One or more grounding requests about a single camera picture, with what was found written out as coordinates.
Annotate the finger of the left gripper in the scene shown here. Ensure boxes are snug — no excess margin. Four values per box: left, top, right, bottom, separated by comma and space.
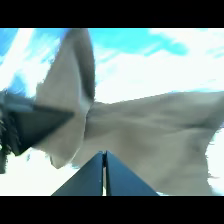
7, 105, 76, 157

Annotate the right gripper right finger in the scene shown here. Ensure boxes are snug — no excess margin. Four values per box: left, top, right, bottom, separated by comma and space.
104, 150, 160, 197

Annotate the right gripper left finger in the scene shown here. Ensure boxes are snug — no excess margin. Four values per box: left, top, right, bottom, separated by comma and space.
51, 150, 105, 197

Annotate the brown garment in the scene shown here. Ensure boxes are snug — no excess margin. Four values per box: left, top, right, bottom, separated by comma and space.
33, 28, 224, 197

